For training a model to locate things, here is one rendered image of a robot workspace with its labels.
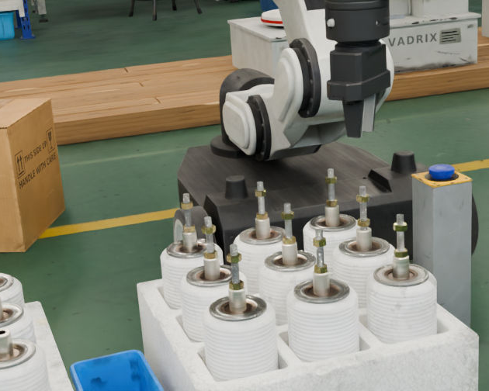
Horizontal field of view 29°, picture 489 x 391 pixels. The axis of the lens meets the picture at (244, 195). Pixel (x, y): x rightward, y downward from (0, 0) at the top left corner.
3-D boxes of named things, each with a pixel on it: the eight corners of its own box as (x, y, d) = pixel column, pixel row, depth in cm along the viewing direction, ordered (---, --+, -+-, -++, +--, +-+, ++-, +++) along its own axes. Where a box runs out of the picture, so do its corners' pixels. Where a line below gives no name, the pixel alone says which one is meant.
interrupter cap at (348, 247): (341, 261, 136) (341, 256, 136) (336, 242, 144) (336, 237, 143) (393, 257, 136) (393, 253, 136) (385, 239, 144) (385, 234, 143)
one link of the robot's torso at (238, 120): (223, 143, 217) (220, 87, 212) (305, 132, 222) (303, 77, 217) (249, 166, 198) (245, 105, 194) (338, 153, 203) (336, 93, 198)
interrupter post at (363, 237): (357, 253, 139) (356, 232, 138) (355, 247, 141) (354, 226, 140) (373, 252, 139) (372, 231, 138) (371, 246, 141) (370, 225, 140)
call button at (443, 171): (424, 178, 151) (424, 165, 150) (446, 174, 152) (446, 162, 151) (436, 185, 147) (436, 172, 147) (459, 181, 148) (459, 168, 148)
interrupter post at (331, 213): (340, 227, 149) (339, 208, 148) (325, 228, 150) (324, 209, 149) (340, 223, 152) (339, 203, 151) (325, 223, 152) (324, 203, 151)
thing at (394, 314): (359, 403, 133) (356, 285, 127) (380, 371, 141) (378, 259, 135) (426, 414, 129) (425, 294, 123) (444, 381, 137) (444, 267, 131)
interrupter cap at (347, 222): (357, 233, 147) (356, 229, 147) (308, 234, 148) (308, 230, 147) (355, 216, 154) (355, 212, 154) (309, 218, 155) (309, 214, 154)
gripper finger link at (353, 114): (345, 135, 134) (344, 92, 132) (365, 137, 133) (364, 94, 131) (340, 138, 133) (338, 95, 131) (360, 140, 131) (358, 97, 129)
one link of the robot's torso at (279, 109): (227, 107, 209) (282, 31, 163) (311, 96, 214) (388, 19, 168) (240, 174, 206) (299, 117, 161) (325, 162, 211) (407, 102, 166)
